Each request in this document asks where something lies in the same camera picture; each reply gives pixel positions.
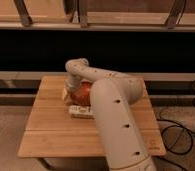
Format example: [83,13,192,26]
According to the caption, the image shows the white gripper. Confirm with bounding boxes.
[62,81,80,101]

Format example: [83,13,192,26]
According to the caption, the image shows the orange ceramic bowl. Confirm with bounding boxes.
[70,82,92,106]

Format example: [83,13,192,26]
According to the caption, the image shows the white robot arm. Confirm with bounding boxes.
[65,58,157,171]

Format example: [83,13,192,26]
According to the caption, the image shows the white rectangular box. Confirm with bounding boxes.
[68,105,93,118]

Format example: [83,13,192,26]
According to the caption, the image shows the middle metal frame post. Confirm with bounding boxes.
[78,0,88,28]

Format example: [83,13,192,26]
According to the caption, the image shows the metal frame post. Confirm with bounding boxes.
[165,0,186,29]
[78,0,88,28]
[13,0,32,27]

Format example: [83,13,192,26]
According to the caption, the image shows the left metal frame post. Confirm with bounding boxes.
[13,0,32,27]

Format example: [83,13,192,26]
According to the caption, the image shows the right metal frame post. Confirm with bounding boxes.
[165,0,186,29]

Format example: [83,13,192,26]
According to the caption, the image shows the black floor cable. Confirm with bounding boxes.
[155,64,195,171]

